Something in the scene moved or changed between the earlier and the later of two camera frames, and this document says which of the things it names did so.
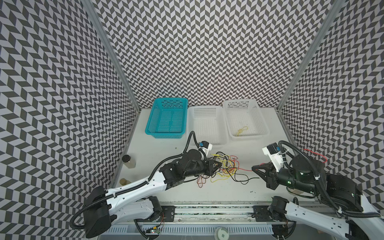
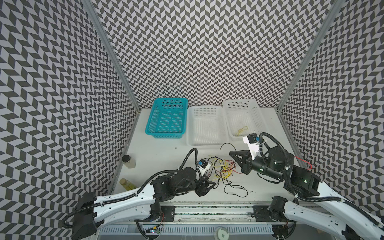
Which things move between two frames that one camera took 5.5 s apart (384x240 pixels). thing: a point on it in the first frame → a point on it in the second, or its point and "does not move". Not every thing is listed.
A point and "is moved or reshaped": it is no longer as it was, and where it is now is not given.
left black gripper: [210, 169] → [203, 188]
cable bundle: [228, 170] is moved or reshaped
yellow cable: [241, 130] does not move
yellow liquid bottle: [123, 182] does not move
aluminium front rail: [219, 214] does not move
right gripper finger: [267, 166] → [241, 156]
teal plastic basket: [168, 118] does not move
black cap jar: [129, 162] does not move
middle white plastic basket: [208, 123] does not move
